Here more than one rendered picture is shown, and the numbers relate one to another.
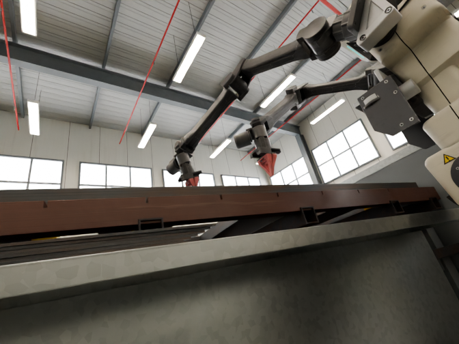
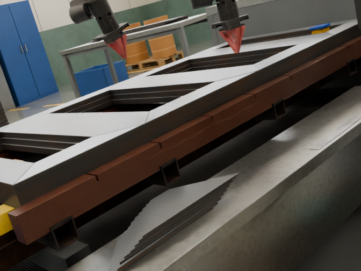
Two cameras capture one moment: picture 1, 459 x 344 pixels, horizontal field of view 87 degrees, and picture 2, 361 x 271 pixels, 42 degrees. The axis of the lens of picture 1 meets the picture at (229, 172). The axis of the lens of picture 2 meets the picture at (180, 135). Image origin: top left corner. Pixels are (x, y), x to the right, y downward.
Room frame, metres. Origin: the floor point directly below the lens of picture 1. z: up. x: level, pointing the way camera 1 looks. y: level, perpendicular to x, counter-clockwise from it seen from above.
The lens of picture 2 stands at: (-0.55, 0.32, 1.11)
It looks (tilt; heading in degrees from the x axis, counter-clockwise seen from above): 15 degrees down; 350
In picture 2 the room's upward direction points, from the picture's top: 15 degrees counter-clockwise
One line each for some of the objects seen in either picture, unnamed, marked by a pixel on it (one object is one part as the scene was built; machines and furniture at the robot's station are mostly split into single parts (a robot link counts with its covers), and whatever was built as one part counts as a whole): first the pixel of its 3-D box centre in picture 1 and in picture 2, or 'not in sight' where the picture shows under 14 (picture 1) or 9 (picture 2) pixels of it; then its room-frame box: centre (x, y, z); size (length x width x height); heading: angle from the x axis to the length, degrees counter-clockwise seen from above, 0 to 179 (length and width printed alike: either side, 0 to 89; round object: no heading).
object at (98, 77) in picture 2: not in sight; (105, 87); (6.08, 0.02, 0.29); 0.61 x 0.43 x 0.57; 38
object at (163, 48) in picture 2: not in sight; (147, 43); (9.71, -1.29, 0.47); 1.32 x 0.80 x 0.95; 39
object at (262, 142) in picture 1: (263, 147); (228, 13); (0.81, -0.15, 1.05); 0.10 x 0.07 x 0.07; 120
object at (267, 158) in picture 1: (271, 164); (236, 36); (0.81, -0.16, 0.98); 0.07 x 0.07 x 0.09; 30
